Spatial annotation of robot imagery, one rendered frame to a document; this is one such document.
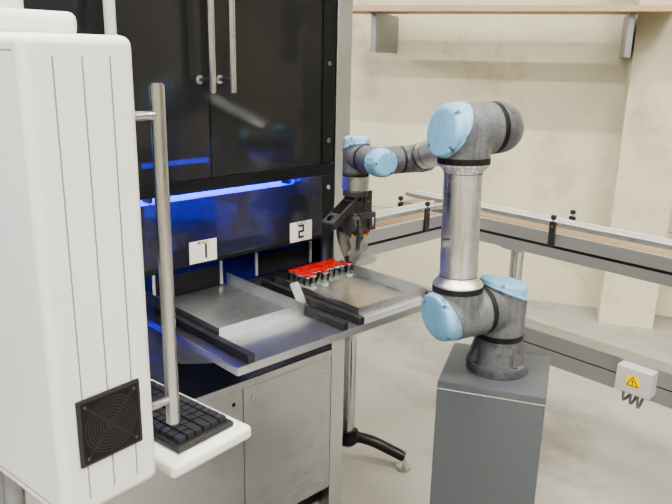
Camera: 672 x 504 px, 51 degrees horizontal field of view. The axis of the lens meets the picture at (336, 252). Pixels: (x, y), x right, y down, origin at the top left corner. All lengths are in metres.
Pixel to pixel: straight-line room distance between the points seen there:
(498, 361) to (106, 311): 0.95
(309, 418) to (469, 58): 2.84
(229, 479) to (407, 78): 3.08
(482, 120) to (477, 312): 0.43
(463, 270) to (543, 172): 3.03
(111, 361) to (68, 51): 0.48
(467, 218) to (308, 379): 0.93
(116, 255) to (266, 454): 1.26
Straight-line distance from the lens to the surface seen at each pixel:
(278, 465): 2.34
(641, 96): 4.27
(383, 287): 2.04
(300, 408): 2.30
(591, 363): 2.67
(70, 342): 1.14
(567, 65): 4.53
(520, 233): 2.66
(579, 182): 4.59
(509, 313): 1.69
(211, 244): 1.90
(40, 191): 1.06
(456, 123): 1.50
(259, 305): 1.88
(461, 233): 1.57
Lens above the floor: 1.53
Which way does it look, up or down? 16 degrees down
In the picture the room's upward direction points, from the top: 1 degrees clockwise
